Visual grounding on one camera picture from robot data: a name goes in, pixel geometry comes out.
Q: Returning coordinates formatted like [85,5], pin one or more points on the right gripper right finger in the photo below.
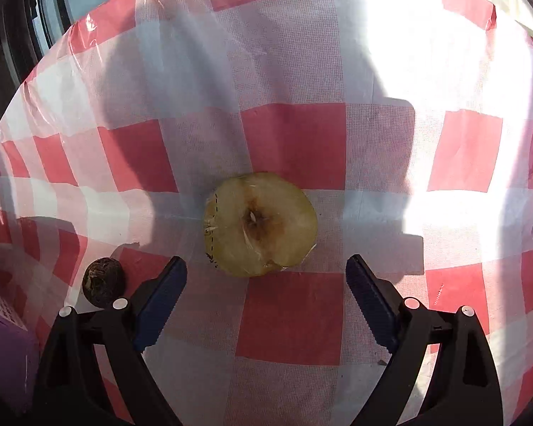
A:
[464,388]

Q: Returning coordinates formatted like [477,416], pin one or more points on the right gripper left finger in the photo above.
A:
[69,387]

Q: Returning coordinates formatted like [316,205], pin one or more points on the small dark dried fruit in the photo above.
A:
[104,282]

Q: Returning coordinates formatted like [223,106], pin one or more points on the halved apple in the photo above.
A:
[258,223]

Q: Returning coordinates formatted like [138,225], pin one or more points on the purple cardboard box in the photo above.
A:
[19,359]

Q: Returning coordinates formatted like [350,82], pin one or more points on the red white checkered tablecloth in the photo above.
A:
[407,123]

